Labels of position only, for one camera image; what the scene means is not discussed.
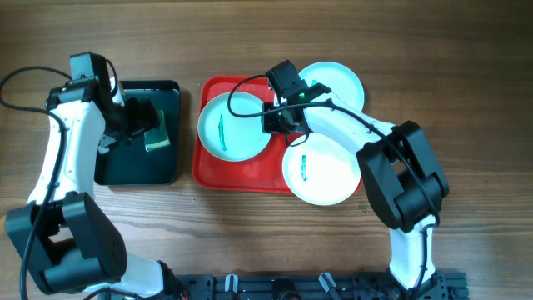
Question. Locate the white plate top stained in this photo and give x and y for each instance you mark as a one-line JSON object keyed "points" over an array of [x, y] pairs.
{"points": [[339, 78]]}

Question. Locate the white plate bottom stained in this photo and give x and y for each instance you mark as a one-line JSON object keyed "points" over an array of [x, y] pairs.
{"points": [[319, 171]]}

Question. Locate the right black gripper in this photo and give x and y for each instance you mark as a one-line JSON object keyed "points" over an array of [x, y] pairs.
{"points": [[268, 126]]}

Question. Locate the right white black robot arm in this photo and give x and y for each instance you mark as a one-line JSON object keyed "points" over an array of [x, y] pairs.
{"points": [[404, 182]]}

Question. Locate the red plastic tray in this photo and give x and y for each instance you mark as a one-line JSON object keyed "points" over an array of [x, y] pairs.
{"points": [[262, 173]]}

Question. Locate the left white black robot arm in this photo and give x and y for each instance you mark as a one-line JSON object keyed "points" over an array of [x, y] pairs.
{"points": [[66, 243]]}

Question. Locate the white plate stained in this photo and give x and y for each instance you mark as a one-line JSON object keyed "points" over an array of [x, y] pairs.
{"points": [[230, 138], [339, 78], [319, 171]]}

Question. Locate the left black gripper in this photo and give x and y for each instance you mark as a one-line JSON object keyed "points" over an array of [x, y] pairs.
{"points": [[140, 122]]}

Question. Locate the green yellow scrub sponge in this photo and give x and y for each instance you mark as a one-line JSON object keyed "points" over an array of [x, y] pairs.
{"points": [[157, 137]]}

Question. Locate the black square tray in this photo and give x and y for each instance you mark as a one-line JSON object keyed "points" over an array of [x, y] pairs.
{"points": [[133, 164]]}

